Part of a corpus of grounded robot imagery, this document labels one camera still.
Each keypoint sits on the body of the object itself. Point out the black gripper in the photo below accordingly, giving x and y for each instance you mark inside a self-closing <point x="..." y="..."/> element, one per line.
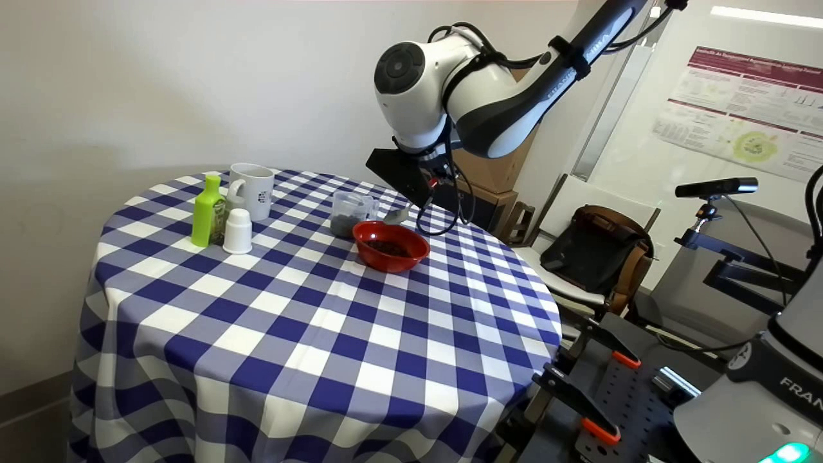
<point x="399" y="176"/>

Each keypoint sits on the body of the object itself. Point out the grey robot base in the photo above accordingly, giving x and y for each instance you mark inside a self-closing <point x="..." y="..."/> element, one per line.
<point x="772" y="395"/>

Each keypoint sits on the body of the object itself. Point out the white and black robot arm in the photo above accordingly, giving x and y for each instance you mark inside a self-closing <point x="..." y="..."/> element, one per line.
<point x="480" y="86"/>

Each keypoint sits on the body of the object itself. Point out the red bowl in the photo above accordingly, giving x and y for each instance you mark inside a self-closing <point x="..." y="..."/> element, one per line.
<point x="378" y="255"/>

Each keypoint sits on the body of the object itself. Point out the clear plastic measuring jar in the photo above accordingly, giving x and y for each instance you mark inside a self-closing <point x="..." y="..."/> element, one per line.
<point x="349" y="215"/>

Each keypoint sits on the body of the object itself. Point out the dark coffee beans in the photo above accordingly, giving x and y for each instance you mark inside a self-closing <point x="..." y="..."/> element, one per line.
<point x="393" y="248"/>

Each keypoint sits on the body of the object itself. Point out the white cushioned wooden chair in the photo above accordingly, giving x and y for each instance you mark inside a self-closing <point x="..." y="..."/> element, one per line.
<point x="558" y="286"/>

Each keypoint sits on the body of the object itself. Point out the black and brown bag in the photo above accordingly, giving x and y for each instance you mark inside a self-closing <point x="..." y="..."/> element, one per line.
<point x="595" y="248"/>

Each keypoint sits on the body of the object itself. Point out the white mug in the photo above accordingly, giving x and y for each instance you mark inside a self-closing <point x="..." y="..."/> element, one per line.
<point x="258" y="194"/>

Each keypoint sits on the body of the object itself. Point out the small white plastic cup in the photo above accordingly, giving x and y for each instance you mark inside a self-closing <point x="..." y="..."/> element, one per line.
<point x="237" y="233"/>

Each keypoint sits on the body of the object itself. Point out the blue white checked tablecloth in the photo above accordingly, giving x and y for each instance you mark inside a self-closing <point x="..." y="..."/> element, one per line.
<point x="285" y="344"/>

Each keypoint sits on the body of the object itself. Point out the green plastic bottle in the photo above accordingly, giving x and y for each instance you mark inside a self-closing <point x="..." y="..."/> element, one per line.
<point x="207" y="215"/>

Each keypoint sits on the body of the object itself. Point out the black camera bar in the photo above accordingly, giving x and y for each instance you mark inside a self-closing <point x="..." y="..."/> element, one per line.
<point x="716" y="187"/>

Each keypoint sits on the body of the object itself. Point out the black camera tripod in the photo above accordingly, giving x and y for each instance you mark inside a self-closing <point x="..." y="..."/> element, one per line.
<point x="738" y="265"/>

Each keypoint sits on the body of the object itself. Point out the wall poster with maroon header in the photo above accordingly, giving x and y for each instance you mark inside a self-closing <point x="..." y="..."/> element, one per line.
<point x="754" y="112"/>

